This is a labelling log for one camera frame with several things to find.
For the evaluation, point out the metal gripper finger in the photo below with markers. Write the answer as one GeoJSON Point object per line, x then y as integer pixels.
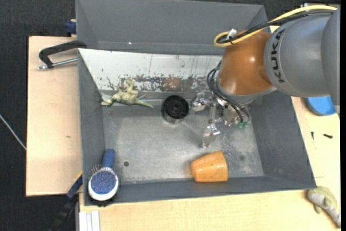
{"type": "Point", "coordinates": [209, 135]}
{"type": "Point", "coordinates": [199, 101]}

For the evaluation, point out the black round cup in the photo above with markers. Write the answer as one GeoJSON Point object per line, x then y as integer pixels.
{"type": "Point", "coordinates": [175, 108]}

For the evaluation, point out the orange plastic cup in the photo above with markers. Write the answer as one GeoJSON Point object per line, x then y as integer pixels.
{"type": "Point", "coordinates": [209, 167]}

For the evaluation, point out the grey metal bin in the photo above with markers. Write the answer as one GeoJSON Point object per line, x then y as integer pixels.
{"type": "Point", "coordinates": [151, 140]}

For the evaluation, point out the green toy dinosaur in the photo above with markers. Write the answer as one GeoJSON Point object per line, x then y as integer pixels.
{"type": "Point", "coordinates": [127, 98]}

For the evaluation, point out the blue round disc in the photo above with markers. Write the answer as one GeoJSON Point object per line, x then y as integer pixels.
{"type": "Point", "coordinates": [320, 105]}

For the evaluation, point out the blue and white hairbrush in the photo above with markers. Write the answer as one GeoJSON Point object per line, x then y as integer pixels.
{"type": "Point", "coordinates": [103, 182]}

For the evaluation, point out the pale work glove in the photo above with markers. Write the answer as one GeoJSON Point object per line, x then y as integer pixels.
{"type": "Point", "coordinates": [324, 198]}

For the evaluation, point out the pale wood board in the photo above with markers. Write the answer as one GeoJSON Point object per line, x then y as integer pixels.
{"type": "Point", "coordinates": [52, 116]}

